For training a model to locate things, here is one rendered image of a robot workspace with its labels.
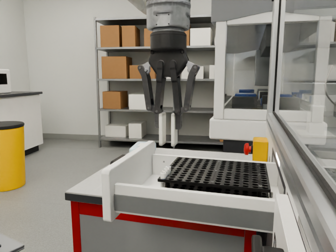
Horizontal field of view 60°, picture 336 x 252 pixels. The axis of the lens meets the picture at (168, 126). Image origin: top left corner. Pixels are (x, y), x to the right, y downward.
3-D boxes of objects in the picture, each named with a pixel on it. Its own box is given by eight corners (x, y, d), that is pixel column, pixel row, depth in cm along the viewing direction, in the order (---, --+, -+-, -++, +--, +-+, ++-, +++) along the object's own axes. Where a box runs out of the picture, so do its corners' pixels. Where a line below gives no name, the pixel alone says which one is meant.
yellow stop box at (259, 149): (250, 162, 93) (251, 140, 91) (250, 157, 99) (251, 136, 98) (267, 164, 91) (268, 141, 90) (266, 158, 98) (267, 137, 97)
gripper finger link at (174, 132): (174, 112, 64) (177, 112, 64) (174, 143, 65) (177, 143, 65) (170, 113, 61) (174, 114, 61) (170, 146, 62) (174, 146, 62)
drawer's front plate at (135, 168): (102, 222, 59) (100, 170, 57) (149, 176, 86) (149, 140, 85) (110, 223, 58) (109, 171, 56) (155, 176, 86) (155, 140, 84)
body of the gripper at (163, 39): (142, 29, 57) (143, 77, 59) (184, 27, 55) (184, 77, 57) (154, 35, 65) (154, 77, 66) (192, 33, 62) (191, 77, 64)
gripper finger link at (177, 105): (172, 61, 63) (178, 60, 62) (178, 113, 64) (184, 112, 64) (167, 60, 59) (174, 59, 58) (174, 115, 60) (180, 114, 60)
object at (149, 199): (114, 213, 60) (113, 184, 59) (153, 173, 84) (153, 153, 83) (331, 242, 49) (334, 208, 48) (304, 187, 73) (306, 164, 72)
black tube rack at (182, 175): (157, 207, 61) (157, 178, 60) (177, 180, 78) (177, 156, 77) (268, 221, 55) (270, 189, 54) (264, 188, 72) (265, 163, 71)
